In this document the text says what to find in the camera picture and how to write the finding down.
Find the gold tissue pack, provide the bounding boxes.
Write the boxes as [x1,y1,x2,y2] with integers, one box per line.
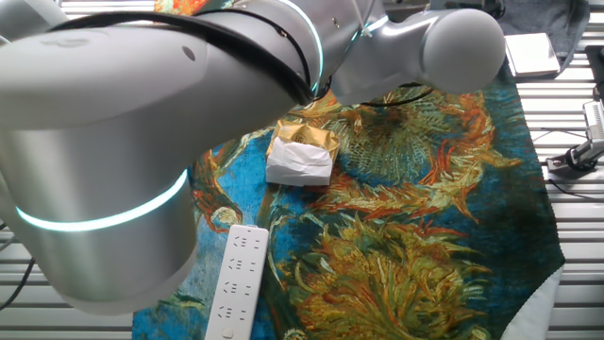
[265,119,341,188]

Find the thin black cable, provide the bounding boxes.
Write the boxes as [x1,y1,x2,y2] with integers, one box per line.
[546,178,604,199]
[531,126,591,144]

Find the white power strip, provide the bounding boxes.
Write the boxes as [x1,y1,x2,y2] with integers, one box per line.
[204,224,270,340]

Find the black base cable bundle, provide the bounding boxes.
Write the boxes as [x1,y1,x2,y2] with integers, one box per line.
[0,221,37,313]

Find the white flat pad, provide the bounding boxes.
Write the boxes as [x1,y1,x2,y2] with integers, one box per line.
[503,31,562,79]

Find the dark grey cloth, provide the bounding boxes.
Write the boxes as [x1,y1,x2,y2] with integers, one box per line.
[497,0,591,72]

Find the white fabric sheet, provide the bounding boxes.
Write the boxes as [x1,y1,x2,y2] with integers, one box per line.
[499,266,565,340]

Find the sunflower painting tablecloth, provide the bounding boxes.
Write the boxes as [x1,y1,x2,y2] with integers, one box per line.
[131,0,566,340]

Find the black device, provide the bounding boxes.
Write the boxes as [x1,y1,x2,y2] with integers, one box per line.
[584,44,604,103]

